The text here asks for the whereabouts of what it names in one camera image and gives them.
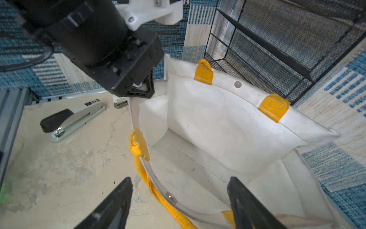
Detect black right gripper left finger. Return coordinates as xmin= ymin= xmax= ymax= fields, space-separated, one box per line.
xmin=75 ymin=177 xmax=133 ymax=229

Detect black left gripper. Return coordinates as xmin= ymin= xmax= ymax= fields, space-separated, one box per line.
xmin=75 ymin=27 xmax=164 ymax=99

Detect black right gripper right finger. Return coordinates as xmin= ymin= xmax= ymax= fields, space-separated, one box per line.
xmin=227 ymin=177 xmax=285 ymax=229

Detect white tote bag yellow handles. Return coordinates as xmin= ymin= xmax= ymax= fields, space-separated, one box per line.
xmin=130 ymin=55 xmax=340 ymax=229

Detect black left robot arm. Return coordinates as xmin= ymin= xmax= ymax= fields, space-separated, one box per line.
xmin=1 ymin=1 xmax=164 ymax=98

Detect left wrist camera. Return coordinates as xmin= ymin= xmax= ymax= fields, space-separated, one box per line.
xmin=115 ymin=0 xmax=184 ymax=31

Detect black wire mesh shelf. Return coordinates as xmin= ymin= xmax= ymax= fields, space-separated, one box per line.
xmin=205 ymin=1 xmax=366 ymax=104

